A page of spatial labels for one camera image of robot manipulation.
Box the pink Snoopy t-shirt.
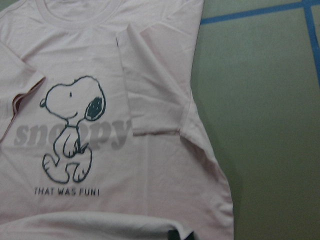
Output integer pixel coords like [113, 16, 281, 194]
[0, 0, 234, 240]

